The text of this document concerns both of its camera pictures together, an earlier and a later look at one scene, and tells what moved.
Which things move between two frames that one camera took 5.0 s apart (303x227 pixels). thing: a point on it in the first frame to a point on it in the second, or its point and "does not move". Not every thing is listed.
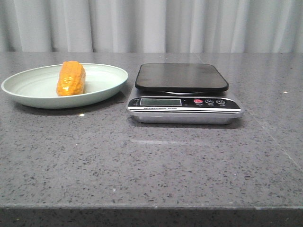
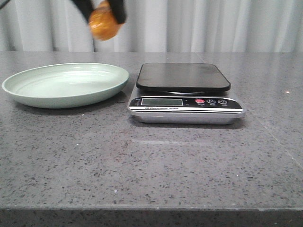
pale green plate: (37, 87) does not move
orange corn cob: (71, 79) to (102, 22)
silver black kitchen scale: (182, 93) does not move
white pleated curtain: (151, 26) does not move
